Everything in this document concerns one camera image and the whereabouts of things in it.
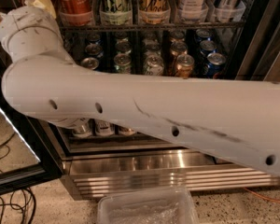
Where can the copper can bottom shelf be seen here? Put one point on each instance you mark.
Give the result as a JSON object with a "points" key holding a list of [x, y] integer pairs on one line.
{"points": [[126, 131]]}

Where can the clear plastic bin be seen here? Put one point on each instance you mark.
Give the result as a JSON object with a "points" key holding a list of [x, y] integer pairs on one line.
{"points": [[169, 205]]}

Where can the right fridge glass door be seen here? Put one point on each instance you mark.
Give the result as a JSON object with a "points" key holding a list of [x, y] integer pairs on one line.
{"points": [[262, 59]]}

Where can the gold lacroix can top shelf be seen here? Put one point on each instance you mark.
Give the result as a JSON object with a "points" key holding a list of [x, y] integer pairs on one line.
{"points": [[153, 11]]}

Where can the front green can middle shelf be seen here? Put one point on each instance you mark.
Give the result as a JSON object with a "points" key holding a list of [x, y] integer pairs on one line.
{"points": [[123, 63]]}

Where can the front blue pepsi can left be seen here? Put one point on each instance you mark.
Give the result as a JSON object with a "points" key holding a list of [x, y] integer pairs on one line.
{"points": [[90, 63]]}

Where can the front gold can middle shelf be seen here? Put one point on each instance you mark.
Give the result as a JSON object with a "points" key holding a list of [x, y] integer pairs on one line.
{"points": [[184, 65]]}

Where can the blue pepsi can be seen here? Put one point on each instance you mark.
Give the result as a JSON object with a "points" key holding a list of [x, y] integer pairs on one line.
{"points": [[213, 64], [90, 63]]}

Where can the open glass fridge door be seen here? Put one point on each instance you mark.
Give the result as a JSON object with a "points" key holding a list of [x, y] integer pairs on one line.
{"points": [[27, 157]]}

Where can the front blue pepsi can right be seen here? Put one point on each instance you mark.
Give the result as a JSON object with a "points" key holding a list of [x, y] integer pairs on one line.
{"points": [[213, 64]]}

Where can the green lacroix can top shelf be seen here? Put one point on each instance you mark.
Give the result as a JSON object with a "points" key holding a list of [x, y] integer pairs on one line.
{"points": [[116, 12]]}

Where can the white label can top shelf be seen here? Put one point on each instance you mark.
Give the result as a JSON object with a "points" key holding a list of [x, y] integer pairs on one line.
{"points": [[191, 11]]}

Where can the front white green can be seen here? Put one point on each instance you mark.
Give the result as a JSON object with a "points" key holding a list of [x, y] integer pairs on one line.
{"points": [[153, 65]]}

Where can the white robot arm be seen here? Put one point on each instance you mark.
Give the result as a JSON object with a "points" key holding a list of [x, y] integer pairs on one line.
{"points": [[235, 120]]}

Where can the stainless steel fridge base grille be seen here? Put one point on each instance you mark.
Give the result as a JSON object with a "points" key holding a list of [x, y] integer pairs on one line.
{"points": [[96, 176]]}

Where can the brown tea bottle white cap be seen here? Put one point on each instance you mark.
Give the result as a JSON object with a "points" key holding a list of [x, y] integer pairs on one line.
{"points": [[103, 128]]}

